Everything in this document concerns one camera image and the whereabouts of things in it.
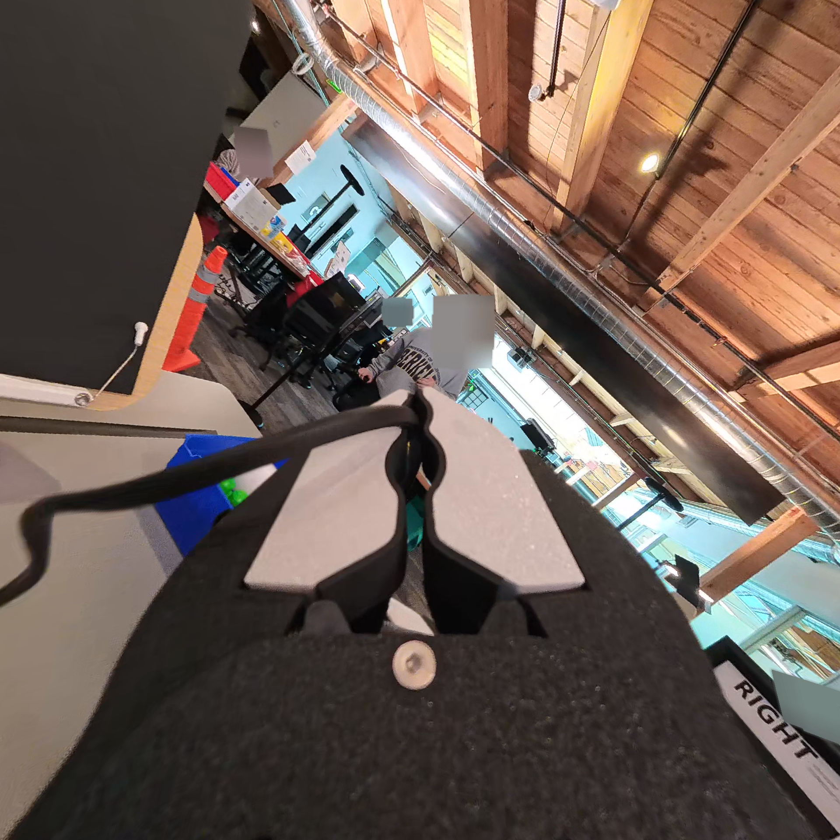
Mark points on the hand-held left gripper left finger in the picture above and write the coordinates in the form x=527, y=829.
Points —
x=321, y=525

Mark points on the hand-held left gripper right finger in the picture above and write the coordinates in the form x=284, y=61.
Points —
x=505, y=518

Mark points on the blue bin with tag sticker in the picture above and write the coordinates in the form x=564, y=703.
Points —
x=197, y=518

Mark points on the green bin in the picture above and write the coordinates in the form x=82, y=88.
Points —
x=415, y=525

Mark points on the green toy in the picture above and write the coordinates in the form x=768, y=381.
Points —
x=231, y=489

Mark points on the black office chair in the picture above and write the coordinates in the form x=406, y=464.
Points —
x=328, y=321

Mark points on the orange traffic cone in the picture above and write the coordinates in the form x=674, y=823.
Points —
x=197, y=308

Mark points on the white tipped pin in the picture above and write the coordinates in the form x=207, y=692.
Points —
x=140, y=330

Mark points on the wooden table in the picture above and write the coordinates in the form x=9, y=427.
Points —
x=289, y=253

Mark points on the yellow blue box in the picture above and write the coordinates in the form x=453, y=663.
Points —
x=274, y=226

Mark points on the white cardboard box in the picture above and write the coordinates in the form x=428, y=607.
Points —
x=253, y=207

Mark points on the red bin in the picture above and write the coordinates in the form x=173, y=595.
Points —
x=220, y=184

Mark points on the white paper sign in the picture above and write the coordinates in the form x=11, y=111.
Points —
x=300, y=157

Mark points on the round ceiling light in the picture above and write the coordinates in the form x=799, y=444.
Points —
x=649, y=163

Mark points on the black panel wooden edge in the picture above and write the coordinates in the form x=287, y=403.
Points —
x=98, y=197

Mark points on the black ceiling duct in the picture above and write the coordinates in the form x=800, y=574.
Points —
x=558, y=321

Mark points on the silver ventilation duct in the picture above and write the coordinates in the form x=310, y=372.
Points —
x=525, y=244

